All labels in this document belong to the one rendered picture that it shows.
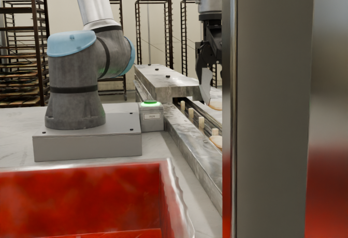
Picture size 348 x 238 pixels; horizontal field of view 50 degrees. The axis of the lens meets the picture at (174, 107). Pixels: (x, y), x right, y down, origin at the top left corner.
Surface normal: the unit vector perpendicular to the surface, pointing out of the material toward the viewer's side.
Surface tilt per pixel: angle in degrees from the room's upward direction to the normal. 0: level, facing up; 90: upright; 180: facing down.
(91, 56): 91
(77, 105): 73
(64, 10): 90
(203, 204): 0
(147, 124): 90
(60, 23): 90
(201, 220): 0
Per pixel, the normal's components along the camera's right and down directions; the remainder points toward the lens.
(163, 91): 0.16, 0.18
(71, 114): 0.14, -0.13
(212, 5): -0.17, 0.18
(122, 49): 0.85, -0.18
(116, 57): 0.88, 0.07
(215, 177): -0.03, -0.98
